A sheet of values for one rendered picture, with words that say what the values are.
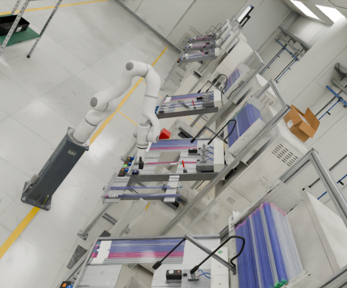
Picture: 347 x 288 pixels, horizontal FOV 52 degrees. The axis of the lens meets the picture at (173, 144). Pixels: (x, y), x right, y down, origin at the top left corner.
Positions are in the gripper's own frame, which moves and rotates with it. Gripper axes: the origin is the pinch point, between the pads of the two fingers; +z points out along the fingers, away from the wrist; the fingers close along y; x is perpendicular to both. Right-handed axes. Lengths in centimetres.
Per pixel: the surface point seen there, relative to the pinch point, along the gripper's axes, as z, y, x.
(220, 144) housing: -1, -53, 57
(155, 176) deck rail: 16.8, -16.1, 8.7
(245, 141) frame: -23, -15, 71
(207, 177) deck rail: 11, -16, 48
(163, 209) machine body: 50, -23, 17
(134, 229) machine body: 70, -16, -5
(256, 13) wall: -55, -897, 162
